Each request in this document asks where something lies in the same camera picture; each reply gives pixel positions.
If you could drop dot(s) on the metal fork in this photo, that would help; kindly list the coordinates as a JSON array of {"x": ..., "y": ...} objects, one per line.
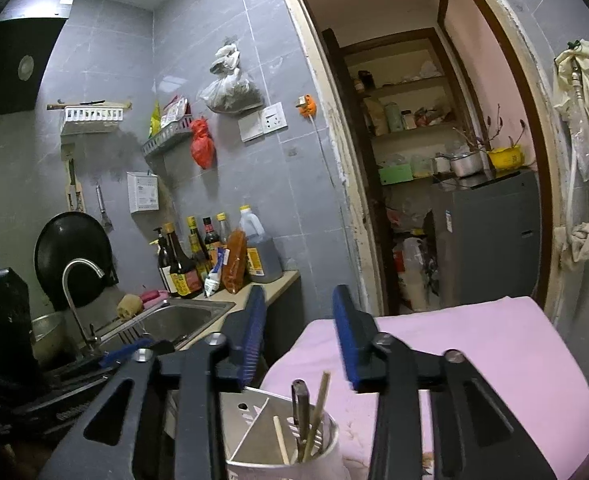
[{"x": 301, "y": 413}]

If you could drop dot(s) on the black wok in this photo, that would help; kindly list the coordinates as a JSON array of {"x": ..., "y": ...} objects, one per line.
[{"x": 69, "y": 236}]

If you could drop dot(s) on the steel sink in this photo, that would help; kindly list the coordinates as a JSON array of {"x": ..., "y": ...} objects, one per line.
[{"x": 175, "y": 320}]

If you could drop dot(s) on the white paper box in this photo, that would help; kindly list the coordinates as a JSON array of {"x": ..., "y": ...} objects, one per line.
[{"x": 142, "y": 192}]

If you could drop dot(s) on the wall socket plate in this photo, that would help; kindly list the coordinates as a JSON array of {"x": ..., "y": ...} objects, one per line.
[{"x": 268, "y": 120}]

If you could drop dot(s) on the red plastic bag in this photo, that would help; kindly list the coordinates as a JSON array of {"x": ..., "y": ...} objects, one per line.
[{"x": 202, "y": 147}]

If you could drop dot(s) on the grey cabinet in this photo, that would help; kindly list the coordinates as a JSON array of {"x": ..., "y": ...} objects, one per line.
[{"x": 488, "y": 237}]

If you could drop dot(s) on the white wall rack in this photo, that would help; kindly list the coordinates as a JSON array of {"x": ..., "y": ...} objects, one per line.
[{"x": 90, "y": 117}]

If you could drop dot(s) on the large oil jug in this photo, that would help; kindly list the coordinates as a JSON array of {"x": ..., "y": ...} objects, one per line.
[{"x": 263, "y": 261}]

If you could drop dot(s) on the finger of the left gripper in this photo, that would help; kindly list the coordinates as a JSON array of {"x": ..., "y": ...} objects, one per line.
[{"x": 124, "y": 352}]

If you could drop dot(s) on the yellow bowl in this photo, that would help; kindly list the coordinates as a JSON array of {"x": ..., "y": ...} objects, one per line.
[{"x": 504, "y": 159}]

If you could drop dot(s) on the black range hood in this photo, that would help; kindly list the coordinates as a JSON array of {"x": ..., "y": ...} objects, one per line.
[{"x": 29, "y": 30}]

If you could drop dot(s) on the dark soy sauce bottle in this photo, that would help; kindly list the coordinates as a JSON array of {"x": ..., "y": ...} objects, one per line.
[{"x": 184, "y": 272}]

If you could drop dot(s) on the white utensil holder cup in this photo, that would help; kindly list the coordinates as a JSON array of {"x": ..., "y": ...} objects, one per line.
[{"x": 261, "y": 440}]

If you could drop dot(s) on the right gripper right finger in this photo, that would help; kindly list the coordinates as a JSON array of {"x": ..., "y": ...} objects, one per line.
[{"x": 356, "y": 330}]

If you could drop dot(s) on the green box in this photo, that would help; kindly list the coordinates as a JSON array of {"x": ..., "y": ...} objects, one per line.
[{"x": 396, "y": 174}]

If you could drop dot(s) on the pink floral cloth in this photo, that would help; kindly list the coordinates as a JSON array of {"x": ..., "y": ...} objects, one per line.
[{"x": 472, "y": 393}]

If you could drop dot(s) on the metal pot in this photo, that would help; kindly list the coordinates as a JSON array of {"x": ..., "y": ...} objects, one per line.
[{"x": 465, "y": 165}]

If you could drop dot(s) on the orange sauce pouch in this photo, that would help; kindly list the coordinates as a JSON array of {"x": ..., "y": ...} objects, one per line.
[{"x": 236, "y": 262}]

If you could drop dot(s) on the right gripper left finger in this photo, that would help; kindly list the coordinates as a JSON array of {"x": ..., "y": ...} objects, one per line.
[{"x": 244, "y": 335}]

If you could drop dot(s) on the bag of dried goods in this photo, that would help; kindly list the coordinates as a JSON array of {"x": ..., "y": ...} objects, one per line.
[{"x": 233, "y": 92}]

